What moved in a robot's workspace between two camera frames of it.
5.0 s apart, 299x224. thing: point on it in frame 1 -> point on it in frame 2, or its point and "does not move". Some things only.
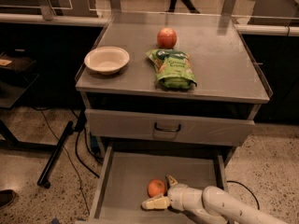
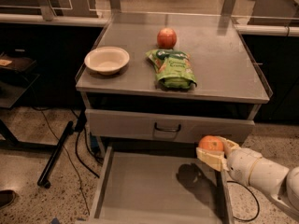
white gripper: x=177 y=196 -> x=243 y=163
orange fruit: x=155 y=188 -> x=211 y=143
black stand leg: x=70 y=129 does not move
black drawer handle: x=167 y=130 does not move
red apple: x=166 y=38 does not move
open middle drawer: x=132 y=175 does not move
